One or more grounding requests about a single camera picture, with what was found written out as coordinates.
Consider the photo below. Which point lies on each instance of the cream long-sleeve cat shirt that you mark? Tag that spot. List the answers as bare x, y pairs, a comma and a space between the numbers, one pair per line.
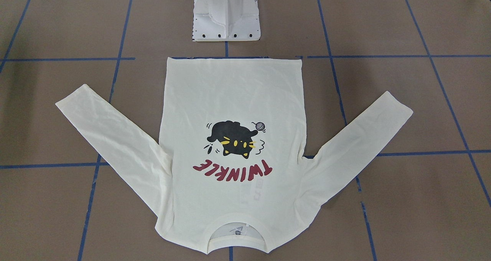
228, 168

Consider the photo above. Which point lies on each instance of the white camera mast base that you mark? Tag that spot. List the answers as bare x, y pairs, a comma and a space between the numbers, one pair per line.
226, 20

